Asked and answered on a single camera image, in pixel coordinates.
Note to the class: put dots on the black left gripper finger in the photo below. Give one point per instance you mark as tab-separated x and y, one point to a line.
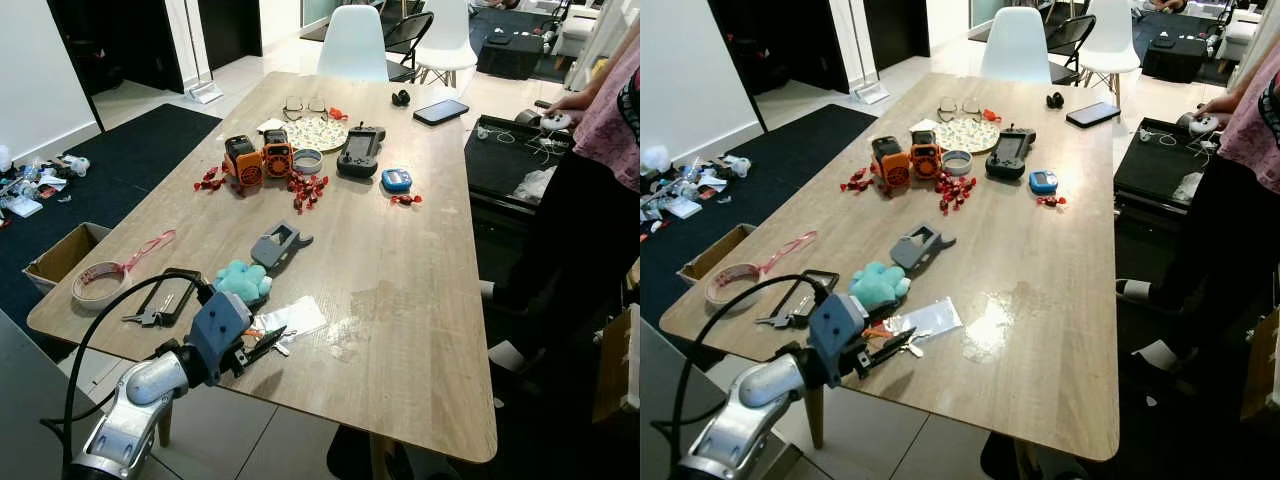
265	339
262	358
890	342
892	360

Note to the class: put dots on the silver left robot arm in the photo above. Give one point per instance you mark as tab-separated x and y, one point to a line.
150	385
765	385

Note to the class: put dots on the silver metal keys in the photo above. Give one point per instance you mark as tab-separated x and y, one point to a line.
783	319
148	317

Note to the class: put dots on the person hand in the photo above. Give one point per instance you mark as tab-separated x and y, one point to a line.
1218	108
573	106

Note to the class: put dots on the clear plastic pouch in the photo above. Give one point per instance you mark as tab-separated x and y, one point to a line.
300	315
935	318

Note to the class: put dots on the teal plush toy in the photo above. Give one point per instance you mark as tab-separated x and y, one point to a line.
243	280
880	284

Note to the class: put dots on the black-framed clear card holder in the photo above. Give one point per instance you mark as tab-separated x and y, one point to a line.
830	285
192	285

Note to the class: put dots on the grey clamp-shaped tool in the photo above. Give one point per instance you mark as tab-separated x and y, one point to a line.
915	253
275	252

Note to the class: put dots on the pink ribbon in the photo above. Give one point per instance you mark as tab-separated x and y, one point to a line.
790	246
150	245

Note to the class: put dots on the wooden table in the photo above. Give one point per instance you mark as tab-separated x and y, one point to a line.
400	300
1040	300

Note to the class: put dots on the beige tape roll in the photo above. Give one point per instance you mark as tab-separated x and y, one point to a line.
714	293
80	292

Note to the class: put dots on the cardboard box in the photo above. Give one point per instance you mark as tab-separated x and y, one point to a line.
715	258
60	260

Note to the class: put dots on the orange black device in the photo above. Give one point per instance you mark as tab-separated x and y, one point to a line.
243	163
278	155
891	164
926	156

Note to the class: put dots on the grey round bowl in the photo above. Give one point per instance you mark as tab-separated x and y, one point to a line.
308	163
957	164

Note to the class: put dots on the small blue device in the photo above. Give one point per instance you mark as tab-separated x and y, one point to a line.
1044	182
397	180

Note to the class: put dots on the dark floor mat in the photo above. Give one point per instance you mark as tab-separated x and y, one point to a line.
790	160
130	160

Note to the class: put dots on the black handheld controller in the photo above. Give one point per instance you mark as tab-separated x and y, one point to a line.
360	152
1010	153

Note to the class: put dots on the patterned round plate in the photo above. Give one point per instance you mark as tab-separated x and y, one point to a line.
315	133
968	135

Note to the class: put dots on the eyeglasses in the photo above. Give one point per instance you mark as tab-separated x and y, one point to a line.
947	103
293	102

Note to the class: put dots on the small black round item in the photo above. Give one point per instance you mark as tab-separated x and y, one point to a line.
1055	100
401	98

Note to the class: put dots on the black smartphone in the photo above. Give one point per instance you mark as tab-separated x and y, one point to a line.
441	111
1093	114

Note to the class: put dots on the black low table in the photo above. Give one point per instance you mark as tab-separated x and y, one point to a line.
500	170
1150	175

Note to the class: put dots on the white plastic chair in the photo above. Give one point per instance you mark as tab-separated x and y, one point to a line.
355	45
1015	48
1108	40
447	35

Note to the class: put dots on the black chair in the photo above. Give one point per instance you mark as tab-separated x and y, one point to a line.
410	35
1070	38

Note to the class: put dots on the person in pink top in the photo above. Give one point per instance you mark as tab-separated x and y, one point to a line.
1255	140
610	130

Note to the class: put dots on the white gamepad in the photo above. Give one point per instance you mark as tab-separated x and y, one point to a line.
550	123
1190	126

